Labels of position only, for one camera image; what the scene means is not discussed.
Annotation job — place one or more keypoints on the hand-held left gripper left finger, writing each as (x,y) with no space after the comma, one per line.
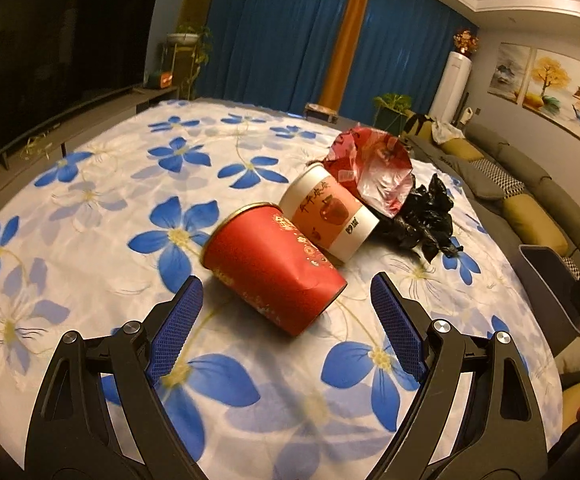
(177,330)

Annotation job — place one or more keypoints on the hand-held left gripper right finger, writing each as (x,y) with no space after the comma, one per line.
(399,330)

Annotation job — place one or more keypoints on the grey plastic bin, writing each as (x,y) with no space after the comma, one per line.
(544,285)

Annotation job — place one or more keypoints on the black plastic bag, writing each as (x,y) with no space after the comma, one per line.
(424,225)

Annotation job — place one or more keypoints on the red gold-rimmed paper cup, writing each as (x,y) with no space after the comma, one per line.
(270,270)

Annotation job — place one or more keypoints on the white and orange paper cup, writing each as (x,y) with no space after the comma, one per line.
(327,215)

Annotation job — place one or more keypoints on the red printed plastic bag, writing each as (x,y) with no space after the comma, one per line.
(369,165)

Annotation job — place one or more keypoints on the large black white patterned cushion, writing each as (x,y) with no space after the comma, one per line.
(572,267)

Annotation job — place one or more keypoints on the large yellow cushion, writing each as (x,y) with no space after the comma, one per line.
(534,222)

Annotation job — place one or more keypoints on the grey sectional sofa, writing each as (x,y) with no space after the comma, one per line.
(544,180)

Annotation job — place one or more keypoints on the white blue floral blanket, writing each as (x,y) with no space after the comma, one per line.
(95,210)

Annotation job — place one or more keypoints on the small black white patterned cushion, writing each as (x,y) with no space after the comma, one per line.
(504,177)

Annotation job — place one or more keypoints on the grey cushion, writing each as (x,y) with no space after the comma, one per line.
(479,182)

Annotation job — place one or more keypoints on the small yellow cushion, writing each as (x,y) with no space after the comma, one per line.
(457,148)

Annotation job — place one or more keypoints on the white cloth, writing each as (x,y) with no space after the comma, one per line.
(444,131)

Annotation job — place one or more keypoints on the black jacket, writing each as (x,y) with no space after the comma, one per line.
(417,125)

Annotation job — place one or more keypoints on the wide sailboat painting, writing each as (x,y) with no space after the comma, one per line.
(564,97)

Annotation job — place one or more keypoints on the green plant in dark pot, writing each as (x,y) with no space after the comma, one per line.
(392,110)

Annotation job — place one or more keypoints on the grey television cabinet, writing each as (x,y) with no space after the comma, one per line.
(120,106)

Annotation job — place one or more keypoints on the flat printed box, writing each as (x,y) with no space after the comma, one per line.
(321,111)

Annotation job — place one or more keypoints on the white standing air conditioner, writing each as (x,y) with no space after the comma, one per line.
(449,85)

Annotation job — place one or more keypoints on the small landscape painting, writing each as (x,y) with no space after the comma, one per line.
(509,72)

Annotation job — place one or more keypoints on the gold plant stand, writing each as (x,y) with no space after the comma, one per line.
(180,72)

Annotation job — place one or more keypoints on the blue curtain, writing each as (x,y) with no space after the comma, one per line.
(270,35)
(404,45)

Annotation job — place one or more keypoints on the trailing plant in white bowl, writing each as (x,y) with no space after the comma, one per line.
(185,37)

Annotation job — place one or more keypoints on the orange flower ornament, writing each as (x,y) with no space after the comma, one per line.
(465,42)

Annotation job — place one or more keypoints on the black flat television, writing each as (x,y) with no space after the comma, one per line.
(55,60)

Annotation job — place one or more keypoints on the orange curtain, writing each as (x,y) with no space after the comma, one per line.
(347,35)

